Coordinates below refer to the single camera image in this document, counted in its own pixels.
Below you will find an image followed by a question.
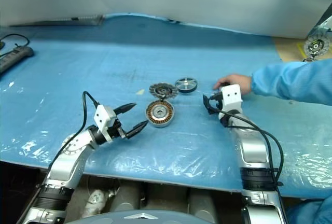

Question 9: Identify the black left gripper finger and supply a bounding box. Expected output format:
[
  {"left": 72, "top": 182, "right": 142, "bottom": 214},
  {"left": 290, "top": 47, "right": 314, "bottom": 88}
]
[
  {"left": 114, "top": 102, "right": 137, "bottom": 117},
  {"left": 123, "top": 120, "right": 149, "bottom": 139}
]

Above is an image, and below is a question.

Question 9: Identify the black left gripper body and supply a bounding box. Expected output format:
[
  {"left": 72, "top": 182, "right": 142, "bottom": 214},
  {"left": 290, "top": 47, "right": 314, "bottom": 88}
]
[{"left": 107, "top": 119, "right": 130, "bottom": 141}]

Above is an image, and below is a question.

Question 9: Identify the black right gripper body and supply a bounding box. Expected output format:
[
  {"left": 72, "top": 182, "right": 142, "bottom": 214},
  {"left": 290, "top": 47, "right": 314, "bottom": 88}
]
[{"left": 208, "top": 91, "right": 224, "bottom": 110}]

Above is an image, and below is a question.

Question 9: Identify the motor housing with copper stator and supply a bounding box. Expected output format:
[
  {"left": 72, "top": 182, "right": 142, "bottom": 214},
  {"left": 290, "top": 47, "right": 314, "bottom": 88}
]
[{"left": 144, "top": 100, "right": 175, "bottom": 129}]

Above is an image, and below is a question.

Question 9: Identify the silver spoked rotor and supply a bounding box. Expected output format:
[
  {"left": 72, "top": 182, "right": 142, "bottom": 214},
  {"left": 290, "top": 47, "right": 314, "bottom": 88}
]
[{"left": 175, "top": 77, "right": 198, "bottom": 95}]

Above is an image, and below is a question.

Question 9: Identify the finned grey motor housing lid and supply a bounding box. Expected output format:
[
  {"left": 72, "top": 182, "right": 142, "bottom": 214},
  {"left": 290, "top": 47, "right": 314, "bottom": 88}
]
[{"left": 148, "top": 82, "right": 179, "bottom": 102}]

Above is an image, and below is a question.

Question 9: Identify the spare finned motor lid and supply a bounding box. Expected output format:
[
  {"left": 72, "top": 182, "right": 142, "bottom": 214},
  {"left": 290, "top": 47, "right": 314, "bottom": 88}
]
[{"left": 302, "top": 34, "right": 325, "bottom": 58}]

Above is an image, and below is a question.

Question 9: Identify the person's bare hand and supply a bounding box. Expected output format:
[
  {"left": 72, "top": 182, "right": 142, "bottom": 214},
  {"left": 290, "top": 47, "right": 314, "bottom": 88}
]
[{"left": 213, "top": 73, "right": 253, "bottom": 96}]

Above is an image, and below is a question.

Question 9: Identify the blue plastic table mat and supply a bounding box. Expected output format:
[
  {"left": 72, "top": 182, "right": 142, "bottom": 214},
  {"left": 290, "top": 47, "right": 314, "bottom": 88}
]
[{"left": 0, "top": 13, "right": 332, "bottom": 200}]

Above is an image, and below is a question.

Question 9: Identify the grey rounded shape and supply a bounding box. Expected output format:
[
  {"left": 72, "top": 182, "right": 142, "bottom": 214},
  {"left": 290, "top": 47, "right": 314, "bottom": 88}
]
[
  {"left": 188, "top": 187, "right": 218, "bottom": 222},
  {"left": 107, "top": 182, "right": 142, "bottom": 212}
]

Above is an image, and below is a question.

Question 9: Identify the white crumpled object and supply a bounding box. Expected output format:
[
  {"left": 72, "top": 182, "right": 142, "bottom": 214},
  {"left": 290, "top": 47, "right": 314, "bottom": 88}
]
[{"left": 81, "top": 189, "right": 116, "bottom": 218}]

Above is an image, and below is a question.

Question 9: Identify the brown cardboard sheet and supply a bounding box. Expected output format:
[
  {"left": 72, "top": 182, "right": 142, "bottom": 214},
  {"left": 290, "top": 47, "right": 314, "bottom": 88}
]
[{"left": 272, "top": 36, "right": 332, "bottom": 63}]

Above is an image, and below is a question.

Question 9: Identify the grey robot torso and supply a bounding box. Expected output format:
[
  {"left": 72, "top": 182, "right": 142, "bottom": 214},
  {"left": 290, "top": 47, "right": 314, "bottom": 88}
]
[{"left": 66, "top": 209, "right": 218, "bottom": 224}]

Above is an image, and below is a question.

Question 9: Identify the grey power strip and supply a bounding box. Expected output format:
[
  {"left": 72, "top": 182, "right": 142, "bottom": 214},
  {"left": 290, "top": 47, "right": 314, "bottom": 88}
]
[{"left": 0, "top": 46, "right": 35, "bottom": 74}]

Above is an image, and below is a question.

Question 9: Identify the person's blue garment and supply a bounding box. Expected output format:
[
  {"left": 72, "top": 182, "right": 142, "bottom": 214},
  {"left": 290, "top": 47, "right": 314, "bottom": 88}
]
[{"left": 286, "top": 197, "right": 332, "bottom": 224}]

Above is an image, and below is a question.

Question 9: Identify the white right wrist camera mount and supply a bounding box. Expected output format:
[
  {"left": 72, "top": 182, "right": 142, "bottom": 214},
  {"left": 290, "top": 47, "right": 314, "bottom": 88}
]
[{"left": 220, "top": 83, "right": 243, "bottom": 112}]

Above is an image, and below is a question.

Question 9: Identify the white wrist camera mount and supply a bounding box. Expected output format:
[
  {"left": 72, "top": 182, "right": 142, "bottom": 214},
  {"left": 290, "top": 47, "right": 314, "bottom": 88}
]
[
  {"left": 220, "top": 83, "right": 243, "bottom": 112},
  {"left": 93, "top": 104, "right": 117, "bottom": 142}
]

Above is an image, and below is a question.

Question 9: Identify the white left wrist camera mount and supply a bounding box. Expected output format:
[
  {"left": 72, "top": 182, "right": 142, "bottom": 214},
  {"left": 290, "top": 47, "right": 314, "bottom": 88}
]
[{"left": 93, "top": 104, "right": 117, "bottom": 142}]

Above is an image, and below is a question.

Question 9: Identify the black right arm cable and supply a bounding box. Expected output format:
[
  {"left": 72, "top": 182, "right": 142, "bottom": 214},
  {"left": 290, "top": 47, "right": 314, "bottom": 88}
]
[{"left": 210, "top": 104, "right": 285, "bottom": 187}]

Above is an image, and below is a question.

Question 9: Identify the black power strip cable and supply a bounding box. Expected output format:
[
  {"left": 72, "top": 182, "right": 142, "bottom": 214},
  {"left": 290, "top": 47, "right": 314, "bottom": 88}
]
[{"left": 0, "top": 33, "right": 30, "bottom": 53}]

